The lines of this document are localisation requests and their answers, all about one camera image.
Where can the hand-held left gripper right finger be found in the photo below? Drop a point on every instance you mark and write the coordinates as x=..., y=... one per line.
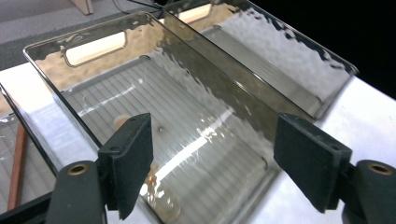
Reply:
x=311, y=158

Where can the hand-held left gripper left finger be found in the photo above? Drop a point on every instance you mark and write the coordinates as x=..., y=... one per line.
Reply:
x=127, y=161

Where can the transparent grey plastic bin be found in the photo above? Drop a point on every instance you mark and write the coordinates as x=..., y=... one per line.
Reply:
x=274, y=56
x=186, y=102
x=34, y=177

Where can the brown wooden chopstick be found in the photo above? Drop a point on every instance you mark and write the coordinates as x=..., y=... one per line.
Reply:
x=17, y=168

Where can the light wooden furniture frame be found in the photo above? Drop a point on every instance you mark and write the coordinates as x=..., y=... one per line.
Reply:
x=82, y=6

